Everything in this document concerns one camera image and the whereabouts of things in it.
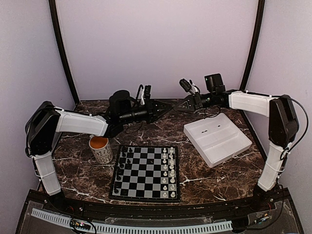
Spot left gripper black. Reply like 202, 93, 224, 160
120, 98, 173, 125

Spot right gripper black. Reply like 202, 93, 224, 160
174, 91, 216, 114

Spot white plastic tray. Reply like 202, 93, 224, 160
183, 113, 252, 168

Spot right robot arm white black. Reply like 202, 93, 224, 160
174, 74, 299, 192

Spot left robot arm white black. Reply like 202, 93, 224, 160
25, 86, 172, 213

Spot black silver chess board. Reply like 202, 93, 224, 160
109, 145, 180, 203

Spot white chess pieces row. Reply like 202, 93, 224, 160
160, 147, 177, 199

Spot patterned mug orange inside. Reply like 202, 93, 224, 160
89, 135, 113, 164

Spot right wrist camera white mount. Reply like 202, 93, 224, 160
179, 78, 200, 96

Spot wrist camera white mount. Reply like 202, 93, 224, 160
136, 84, 151, 105
179, 78, 200, 96

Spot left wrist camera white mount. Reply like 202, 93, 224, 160
136, 84, 151, 105

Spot right black frame post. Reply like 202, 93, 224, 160
239, 0, 265, 91

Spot black frame post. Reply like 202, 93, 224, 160
239, 0, 265, 91
48, 0, 80, 105

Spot black aluminium front rail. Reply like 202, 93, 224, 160
26, 190, 281, 226

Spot left black frame post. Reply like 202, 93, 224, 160
48, 0, 80, 105

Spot white slotted cable duct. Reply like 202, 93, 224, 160
31, 208, 233, 234

